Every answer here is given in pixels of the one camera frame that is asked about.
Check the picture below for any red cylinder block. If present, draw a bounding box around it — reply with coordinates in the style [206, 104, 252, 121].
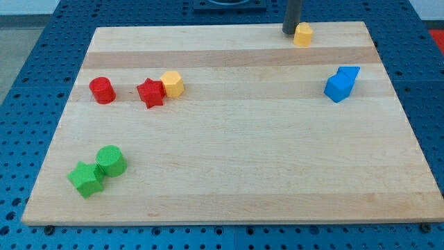
[89, 76, 116, 104]

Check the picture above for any wooden board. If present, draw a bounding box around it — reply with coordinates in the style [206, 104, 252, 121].
[22, 22, 443, 226]

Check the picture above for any green star block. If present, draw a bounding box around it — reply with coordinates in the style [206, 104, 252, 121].
[67, 161, 105, 199]

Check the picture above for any blue cube block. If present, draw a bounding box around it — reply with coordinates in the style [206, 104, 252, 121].
[324, 72, 355, 103]

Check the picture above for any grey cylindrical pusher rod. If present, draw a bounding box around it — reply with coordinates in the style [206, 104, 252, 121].
[282, 0, 303, 35]

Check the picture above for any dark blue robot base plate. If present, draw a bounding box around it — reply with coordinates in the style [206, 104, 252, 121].
[191, 0, 266, 13]

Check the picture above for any red star block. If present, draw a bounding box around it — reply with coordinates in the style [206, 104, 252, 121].
[137, 78, 166, 108]

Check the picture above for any green cylinder block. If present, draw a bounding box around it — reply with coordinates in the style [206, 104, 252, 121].
[96, 145, 127, 177]

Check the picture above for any yellow hexagon block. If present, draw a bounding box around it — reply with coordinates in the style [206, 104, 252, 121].
[160, 71, 185, 98]

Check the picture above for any yellow heart block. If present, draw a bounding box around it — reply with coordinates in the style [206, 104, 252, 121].
[293, 22, 313, 47]

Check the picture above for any blue triangular block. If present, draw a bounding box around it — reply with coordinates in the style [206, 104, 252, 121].
[337, 66, 361, 81]

